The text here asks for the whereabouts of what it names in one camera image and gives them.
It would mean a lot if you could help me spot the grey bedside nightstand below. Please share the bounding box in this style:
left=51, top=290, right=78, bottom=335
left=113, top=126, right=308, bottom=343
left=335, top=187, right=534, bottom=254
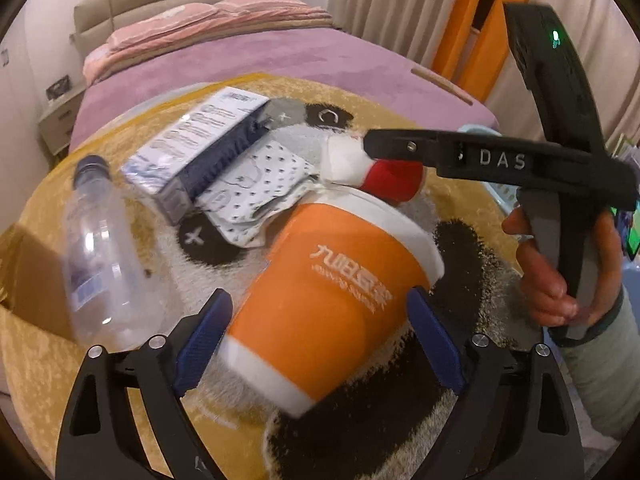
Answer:
left=38, top=84, right=86, bottom=157

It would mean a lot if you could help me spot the white wardrobe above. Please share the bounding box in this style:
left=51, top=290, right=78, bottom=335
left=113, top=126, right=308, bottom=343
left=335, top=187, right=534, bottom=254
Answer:
left=1, top=18, right=50, bottom=229

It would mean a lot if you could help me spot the orange white paper cup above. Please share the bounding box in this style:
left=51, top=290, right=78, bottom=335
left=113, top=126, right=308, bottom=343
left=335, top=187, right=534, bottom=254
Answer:
left=219, top=186, right=444, bottom=418

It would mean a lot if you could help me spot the small picture frame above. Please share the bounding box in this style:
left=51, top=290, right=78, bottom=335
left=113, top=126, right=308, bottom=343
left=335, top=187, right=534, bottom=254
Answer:
left=46, top=75, right=73, bottom=102

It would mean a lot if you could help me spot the left pink pillow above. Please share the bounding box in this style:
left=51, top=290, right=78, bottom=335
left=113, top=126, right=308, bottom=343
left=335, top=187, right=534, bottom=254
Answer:
left=106, top=3, right=219, bottom=52

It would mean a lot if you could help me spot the clear plastic bottle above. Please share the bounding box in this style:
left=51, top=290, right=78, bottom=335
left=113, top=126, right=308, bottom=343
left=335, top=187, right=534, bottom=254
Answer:
left=63, top=155, right=163, bottom=352

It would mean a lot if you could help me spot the pink pillow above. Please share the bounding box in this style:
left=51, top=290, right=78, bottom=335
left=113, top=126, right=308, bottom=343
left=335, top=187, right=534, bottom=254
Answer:
left=106, top=3, right=219, bottom=52
left=214, top=0, right=307, bottom=13

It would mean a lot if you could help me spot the orange curtain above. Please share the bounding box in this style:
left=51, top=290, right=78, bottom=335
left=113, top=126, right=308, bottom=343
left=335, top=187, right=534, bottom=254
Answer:
left=431, top=0, right=528, bottom=102

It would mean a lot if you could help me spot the bed with purple cover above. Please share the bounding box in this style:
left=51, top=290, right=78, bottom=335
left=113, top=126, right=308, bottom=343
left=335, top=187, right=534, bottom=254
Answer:
left=70, top=28, right=498, bottom=148

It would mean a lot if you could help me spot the white blue carton box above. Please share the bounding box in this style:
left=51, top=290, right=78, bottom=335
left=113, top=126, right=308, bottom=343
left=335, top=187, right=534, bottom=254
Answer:
left=122, top=87, right=270, bottom=226

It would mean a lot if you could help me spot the right forearm grey sleeve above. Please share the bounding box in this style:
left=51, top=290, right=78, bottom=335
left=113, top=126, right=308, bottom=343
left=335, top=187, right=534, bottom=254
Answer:
left=550, top=288, right=639, bottom=440

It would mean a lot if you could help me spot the right pink pillow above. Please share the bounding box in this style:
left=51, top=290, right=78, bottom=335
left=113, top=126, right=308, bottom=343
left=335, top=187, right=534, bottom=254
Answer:
left=214, top=0, right=307, bottom=13

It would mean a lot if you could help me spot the right human hand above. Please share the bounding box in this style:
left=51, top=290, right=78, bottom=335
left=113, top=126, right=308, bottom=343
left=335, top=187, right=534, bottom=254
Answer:
left=516, top=210, right=630, bottom=327

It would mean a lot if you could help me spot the light blue plastic basket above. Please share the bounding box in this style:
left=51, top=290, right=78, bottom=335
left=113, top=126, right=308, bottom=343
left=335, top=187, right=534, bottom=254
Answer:
left=458, top=124, right=518, bottom=217

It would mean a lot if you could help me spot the beige curtain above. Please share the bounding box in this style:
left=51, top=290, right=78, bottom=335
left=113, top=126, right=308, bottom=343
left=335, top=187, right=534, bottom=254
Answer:
left=329, top=0, right=639, bottom=143

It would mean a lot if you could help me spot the polka dot white wrapper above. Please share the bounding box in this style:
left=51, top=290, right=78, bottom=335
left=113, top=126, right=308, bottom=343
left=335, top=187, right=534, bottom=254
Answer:
left=196, top=140, right=318, bottom=248

